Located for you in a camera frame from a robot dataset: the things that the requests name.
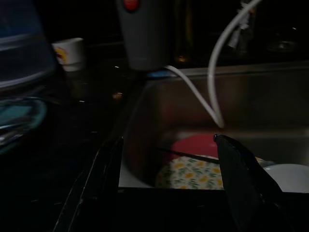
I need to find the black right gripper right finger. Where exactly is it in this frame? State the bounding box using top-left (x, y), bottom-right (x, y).
top-left (213, 134), bottom-right (296, 232)

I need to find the white bowl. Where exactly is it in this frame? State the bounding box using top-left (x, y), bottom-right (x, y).
top-left (262, 163), bottom-right (309, 194)

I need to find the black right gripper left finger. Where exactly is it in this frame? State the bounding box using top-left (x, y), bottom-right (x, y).
top-left (52, 136), bottom-right (125, 232)

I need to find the white printed cup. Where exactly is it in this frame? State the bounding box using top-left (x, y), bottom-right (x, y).
top-left (52, 37), bottom-right (85, 73)

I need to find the pink plate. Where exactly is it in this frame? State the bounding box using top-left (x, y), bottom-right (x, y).
top-left (169, 133), bottom-right (220, 160)

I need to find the yellow floral plate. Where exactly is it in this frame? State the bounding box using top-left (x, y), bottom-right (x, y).
top-left (155, 156), bottom-right (226, 189)

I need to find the black thin utensil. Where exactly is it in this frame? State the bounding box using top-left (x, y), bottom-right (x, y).
top-left (153, 146), bottom-right (221, 164)

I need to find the glass oil bottle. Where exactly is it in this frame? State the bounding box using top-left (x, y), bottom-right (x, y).
top-left (172, 0), bottom-right (194, 63)

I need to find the teal plate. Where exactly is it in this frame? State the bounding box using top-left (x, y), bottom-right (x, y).
top-left (0, 98), bottom-right (48, 155)

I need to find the white tiered food container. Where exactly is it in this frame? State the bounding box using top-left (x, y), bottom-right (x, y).
top-left (0, 0), bottom-right (57, 91)

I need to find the grey pitcher with red logo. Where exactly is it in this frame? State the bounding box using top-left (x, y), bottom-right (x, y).
top-left (115, 0), bottom-right (171, 71)

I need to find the white faucet hose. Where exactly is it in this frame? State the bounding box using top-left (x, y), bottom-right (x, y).
top-left (165, 0), bottom-right (263, 128)

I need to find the stainless steel sink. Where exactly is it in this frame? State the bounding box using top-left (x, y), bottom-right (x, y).
top-left (120, 61), bottom-right (309, 194)

